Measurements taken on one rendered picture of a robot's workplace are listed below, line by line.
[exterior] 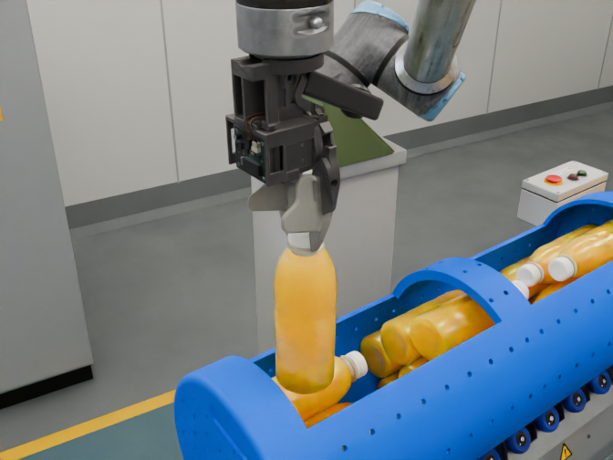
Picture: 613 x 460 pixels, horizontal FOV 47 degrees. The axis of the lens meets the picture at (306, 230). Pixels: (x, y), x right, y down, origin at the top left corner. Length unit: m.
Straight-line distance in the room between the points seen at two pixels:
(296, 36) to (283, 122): 0.09
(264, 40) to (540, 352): 0.62
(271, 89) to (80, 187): 3.20
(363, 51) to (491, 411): 1.06
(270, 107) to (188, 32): 3.12
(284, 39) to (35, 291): 2.01
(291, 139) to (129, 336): 2.43
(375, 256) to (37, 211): 1.11
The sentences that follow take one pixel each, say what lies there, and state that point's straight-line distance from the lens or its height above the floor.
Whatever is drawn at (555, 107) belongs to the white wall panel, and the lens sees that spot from 5.64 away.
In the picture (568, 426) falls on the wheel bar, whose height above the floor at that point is 0.92.
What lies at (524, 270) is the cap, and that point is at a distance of 1.29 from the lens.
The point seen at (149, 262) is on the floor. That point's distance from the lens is 3.52.
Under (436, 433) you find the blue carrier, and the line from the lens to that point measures 0.92.
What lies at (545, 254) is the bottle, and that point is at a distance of 1.31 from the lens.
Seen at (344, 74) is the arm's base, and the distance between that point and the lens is 1.77.
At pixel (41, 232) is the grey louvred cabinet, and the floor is 0.68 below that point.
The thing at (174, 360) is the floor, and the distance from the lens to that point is 2.87.
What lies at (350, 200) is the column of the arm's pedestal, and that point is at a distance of 1.81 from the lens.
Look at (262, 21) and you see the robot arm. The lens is 0.63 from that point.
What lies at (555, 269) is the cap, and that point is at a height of 1.16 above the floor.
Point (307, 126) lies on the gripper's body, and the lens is 0.67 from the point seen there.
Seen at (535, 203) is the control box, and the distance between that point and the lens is 1.72.
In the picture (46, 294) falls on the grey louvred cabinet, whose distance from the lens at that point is 2.56.
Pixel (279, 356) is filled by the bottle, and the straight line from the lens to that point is 0.84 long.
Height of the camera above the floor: 1.78
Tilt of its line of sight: 29 degrees down
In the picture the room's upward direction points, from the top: straight up
